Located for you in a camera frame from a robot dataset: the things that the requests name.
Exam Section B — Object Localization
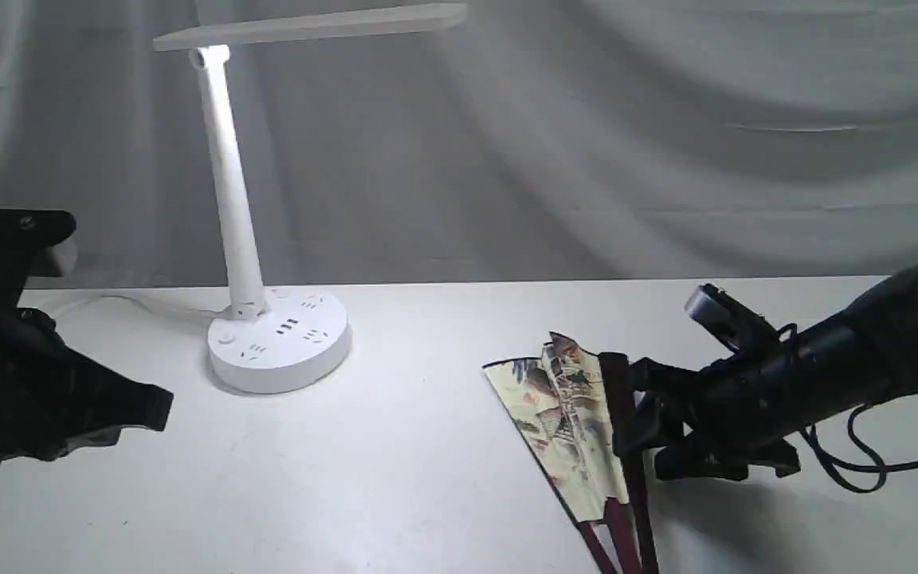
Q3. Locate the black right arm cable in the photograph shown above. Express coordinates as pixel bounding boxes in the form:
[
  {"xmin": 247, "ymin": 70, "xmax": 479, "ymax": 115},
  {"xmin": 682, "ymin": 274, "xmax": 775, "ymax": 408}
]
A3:
[{"xmin": 798, "ymin": 403, "xmax": 918, "ymax": 494}]

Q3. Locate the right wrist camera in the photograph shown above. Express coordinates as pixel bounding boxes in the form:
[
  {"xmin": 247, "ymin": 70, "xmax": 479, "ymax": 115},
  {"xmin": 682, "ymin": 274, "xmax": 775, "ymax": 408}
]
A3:
[{"xmin": 685, "ymin": 283, "xmax": 779, "ymax": 353}]

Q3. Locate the grey backdrop cloth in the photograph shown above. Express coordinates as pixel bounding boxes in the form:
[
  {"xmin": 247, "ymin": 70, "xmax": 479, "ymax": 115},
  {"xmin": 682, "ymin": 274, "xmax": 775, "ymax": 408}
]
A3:
[{"xmin": 0, "ymin": 1, "xmax": 918, "ymax": 288}]

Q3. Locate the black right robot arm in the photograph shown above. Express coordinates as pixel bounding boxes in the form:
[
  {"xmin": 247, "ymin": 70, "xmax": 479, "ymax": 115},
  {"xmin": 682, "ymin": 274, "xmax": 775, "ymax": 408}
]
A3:
[{"xmin": 602, "ymin": 265, "xmax": 918, "ymax": 493}]

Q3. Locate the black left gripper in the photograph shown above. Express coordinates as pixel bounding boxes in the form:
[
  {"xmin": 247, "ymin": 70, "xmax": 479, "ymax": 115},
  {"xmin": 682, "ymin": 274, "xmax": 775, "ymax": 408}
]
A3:
[{"xmin": 0, "ymin": 308, "xmax": 175, "ymax": 462}]

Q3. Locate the painted paper folding fan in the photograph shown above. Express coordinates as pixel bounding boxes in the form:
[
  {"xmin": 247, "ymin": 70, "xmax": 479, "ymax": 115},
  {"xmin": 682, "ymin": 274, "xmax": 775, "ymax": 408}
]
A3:
[{"xmin": 482, "ymin": 332, "xmax": 660, "ymax": 573}]

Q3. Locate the white desk lamp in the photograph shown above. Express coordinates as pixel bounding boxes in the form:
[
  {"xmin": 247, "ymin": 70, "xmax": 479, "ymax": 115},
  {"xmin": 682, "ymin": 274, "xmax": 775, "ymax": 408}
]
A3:
[{"xmin": 152, "ymin": 2, "xmax": 469, "ymax": 395}]

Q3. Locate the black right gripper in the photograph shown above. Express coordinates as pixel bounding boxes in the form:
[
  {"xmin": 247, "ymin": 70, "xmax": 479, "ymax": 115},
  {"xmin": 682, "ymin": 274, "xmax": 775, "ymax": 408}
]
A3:
[{"xmin": 612, "ymin": 350, "xmax": 811, "ymax": 481}]

